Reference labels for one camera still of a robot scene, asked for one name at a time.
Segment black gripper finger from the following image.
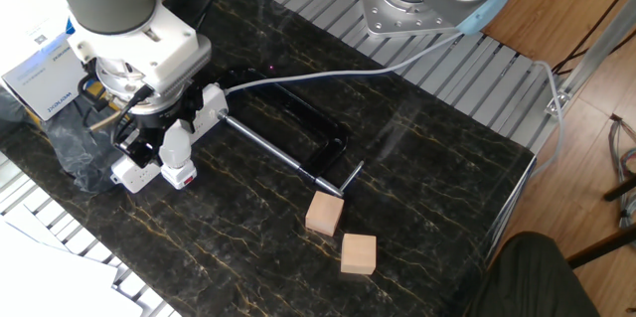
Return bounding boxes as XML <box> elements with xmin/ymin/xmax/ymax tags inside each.
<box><xmin>173</xmin><ymin>85</ymin><xmax>206</xmax><ymax>132</ymax></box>
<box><xmin>112</xmin><ymin>127</ymin><xmax>168</xmax><ymax>169</ymax></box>

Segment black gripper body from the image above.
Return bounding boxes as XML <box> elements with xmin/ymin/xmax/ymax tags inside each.
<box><xmin>131</xmin><ymin>100</ymin><xmax>193</xmax><ymax>132</ymax></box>

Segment white light bulb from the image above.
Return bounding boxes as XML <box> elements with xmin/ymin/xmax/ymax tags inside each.
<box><xmin>157</xmin><ymin>118</ymin><xmax>193</xmax><ymax>169</ymax></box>

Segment white power strip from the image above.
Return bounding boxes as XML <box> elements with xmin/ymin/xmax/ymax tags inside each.
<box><xmin>109</xmin><ymin>82</ymin><xmax>230</xmax><ymax>195</ymax></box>

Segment black plastic wrapped package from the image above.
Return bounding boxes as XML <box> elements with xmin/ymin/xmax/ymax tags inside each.
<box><xmin>0</xmin><ymin>78</ymin><xmax>130</xmax><ymax>194</ymax></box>

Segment white blue cardboard box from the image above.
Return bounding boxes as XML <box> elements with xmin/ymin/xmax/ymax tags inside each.
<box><xmin>0</xmin><ymin>0</ymin><xmax>90</xmax><ymax>122</ymax></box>

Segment black C-clamp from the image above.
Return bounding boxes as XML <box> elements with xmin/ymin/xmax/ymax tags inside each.
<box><xmin>214</xmin><ymin>68</ymin><xmax>366</xmax><ymax>198</ymax></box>

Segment white paper sheets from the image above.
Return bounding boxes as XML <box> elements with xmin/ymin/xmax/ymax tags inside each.
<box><xmin>0</xmin><ymin>202</ymin><xmax>145</xmax><ymax>317</ymax></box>

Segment wooden cube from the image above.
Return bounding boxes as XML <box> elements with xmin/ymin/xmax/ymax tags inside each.
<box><xmin>305</xmin><ymin>191</ymin><xmax>345</xmax><ymax>238</ymax></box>
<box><xmin>340</xmin><ymin>233</ymin><xmax>378</xmax><ymax>276</ymax></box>

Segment dark trousered person leg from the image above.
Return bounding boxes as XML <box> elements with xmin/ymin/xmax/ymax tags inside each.
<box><xmin>464</xmin><ymin>231</ymin><xmax>602</xmax><ymax>317</ymax></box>

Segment dark wooden stool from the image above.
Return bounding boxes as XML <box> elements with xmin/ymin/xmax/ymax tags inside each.
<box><xmin>565</xmin><ymin>172</ymin><xmax>636</xmax><ymax>269</ymax></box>

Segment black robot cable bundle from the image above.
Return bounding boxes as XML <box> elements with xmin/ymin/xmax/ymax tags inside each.
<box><xmin>77</xmin><ymin>0</ymin><xmax>235</xmax><ymax>147</ymax></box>

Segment white power strip cable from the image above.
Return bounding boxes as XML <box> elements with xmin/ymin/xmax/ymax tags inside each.
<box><xmin>222</xmin><ymin>30</ymin><xmax>466</xmax><ymax>95</ymax></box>

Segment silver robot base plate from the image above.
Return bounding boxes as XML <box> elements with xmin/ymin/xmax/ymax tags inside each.
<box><xmin>355</xmin><ymin>0</ymin><xmax>463</xmax><ymax>39</ymax></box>

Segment grey cable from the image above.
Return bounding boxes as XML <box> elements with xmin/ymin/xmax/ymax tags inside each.
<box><xmin>529</xmin><ymin>61</ymin><xmax>567</xmax><ymax>179</ymax></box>

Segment black floor cables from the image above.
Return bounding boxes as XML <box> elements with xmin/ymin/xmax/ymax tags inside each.
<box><xmin>550</xmin><ymin>0</ymin><xmax>636</xmax><ymax>76</ymax></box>

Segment aluminium frame rail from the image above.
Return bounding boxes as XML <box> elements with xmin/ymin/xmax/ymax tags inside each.
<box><xmin>544</xmin><ymin>0</ymin><xmax>636</xmax><ymax>117</ymax></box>

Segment coloured wire bundle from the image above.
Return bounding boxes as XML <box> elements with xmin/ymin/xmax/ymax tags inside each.
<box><xmin>608</xmin><ymin>112</ymin><xmax>636</xmax><ymax>232</ymax></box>

